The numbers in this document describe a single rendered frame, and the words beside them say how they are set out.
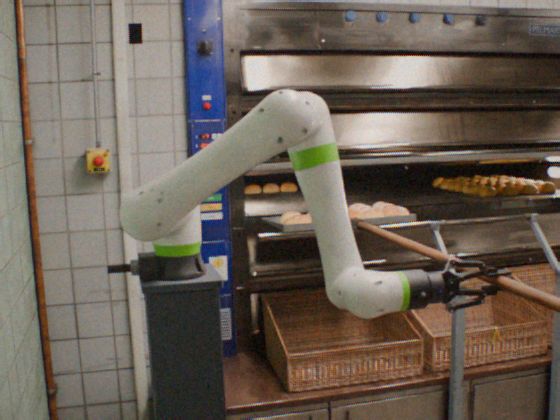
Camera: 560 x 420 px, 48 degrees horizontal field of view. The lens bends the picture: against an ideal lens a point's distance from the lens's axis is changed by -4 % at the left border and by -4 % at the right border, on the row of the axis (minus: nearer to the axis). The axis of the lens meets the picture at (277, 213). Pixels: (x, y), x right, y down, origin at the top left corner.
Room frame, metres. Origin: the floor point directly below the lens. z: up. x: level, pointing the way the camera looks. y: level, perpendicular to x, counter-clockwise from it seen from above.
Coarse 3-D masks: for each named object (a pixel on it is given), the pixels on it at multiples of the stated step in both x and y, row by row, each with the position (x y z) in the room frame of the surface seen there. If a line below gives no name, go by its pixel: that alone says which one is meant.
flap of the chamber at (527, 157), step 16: (352, 160) 2.73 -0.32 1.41; (368, 160) 2.75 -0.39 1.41; (384, 160) 2.77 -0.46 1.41; (400, 160) 2.78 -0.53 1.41; (416, 160) 2.80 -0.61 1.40; (432, 160) 2.82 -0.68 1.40; (448, 160) 2.84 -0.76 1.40; (464, 160) 2.86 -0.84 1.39; (480, 160) 2.90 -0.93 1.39; (496, 160) 2.95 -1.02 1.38; (512, 160) 3.00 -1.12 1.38; (528, 160) 3.05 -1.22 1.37; (544, 160) 3.11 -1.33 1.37
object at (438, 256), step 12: (360, 228) 2.38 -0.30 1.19; (372, 228) 2.28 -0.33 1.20; (396, 240) 2.08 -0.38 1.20; (408, 240) 2.01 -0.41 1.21; (420, 252) 1.91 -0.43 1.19; (432, 252) 1.84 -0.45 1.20; (444, 264) 1.77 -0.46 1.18; (480, 276) 1.58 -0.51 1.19; (504, 288) 1.48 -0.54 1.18; (516, 288) 1.43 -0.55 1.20; (528, 288) 1.40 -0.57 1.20; (540, 300) 1.34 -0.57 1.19; (552, 300) 1.31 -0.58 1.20
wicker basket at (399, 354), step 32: (320, 288) 2.81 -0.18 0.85; (288, 320) 2.75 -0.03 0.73; (320, 320) 2.78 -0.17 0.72; (352, 320) 2.81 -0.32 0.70; (384, 320) 2.81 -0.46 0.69; (288, 352) 2.35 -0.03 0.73; (320, 352) 2.33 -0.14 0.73; (352, 352) 2.36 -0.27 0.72; (384, 352) 2.39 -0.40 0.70; (416, 352) 2.42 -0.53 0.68; (288, 384) 2.31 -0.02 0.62; (320, 384) 2.35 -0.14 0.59; (352, 384) 2.36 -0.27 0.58
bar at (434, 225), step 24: (480, 216) 2.64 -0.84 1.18; (504, 216) 2.65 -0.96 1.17; (528, 216) 2.68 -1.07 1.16; (264, 240) 2.42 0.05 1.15; (552, 264) 2.53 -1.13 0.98; (456, 312) 2.35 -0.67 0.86; (456, 336) 2.35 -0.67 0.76; (456, 360) 2.35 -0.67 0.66; (552, 360) 2.49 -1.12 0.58; (456, 384) 2.35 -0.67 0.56; (552, 384) 2.48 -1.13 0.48; (456, 408) 2.35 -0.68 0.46; (552, 408) 2.48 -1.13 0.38
